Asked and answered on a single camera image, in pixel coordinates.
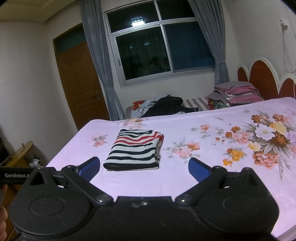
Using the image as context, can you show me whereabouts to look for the white wall charger cable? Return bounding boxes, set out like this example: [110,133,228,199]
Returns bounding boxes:
[279,18,296,99]

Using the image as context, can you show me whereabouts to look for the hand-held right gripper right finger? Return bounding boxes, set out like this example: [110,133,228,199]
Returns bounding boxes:
[174,158,264,207]

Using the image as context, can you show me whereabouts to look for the stack of folded pink blankets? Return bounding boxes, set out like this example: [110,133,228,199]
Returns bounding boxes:
[207,81,264,107]

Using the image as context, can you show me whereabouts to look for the person's left hand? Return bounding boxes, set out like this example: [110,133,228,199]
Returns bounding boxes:
[0,185,8,235]

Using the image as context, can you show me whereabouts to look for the red and white headboard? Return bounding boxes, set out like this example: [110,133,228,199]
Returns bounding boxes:
[237,57,296,101]

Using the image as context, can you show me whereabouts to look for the crumpled white paper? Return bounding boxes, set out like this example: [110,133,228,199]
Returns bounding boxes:
[29,158,44,168]

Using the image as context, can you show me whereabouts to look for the colourful printed pillow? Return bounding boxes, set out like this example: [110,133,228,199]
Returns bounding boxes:
[208,98,229,109]

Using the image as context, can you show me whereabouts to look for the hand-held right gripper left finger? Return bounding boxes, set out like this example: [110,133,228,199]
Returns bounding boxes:
[22,156,115,208]

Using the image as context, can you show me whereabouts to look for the brown wooden door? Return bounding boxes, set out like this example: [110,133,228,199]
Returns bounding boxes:
[53,23,110,131]

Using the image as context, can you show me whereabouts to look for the striped knit sweater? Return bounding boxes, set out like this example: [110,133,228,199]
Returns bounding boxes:
[103,128,164,172]

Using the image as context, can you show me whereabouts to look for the grey curtain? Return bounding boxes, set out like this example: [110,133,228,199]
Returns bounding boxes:
[187,0,230,86]
[79,0,124,121]

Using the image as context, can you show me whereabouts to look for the striped bed sheet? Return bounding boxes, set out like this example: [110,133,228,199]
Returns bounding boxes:
[183,97,211,112]

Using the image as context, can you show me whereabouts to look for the light blue clothes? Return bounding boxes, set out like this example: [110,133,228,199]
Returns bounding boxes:
[131,95,162,120]

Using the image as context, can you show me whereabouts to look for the sliding glass window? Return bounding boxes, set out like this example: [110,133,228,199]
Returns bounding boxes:
[105,0,216,88]

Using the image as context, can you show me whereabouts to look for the pile of dark clothes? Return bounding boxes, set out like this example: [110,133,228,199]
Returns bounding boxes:
[141,96,199,117]

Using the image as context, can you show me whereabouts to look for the floral pink bed sheet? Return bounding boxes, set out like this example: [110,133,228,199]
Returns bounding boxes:
[45,97,296,241]

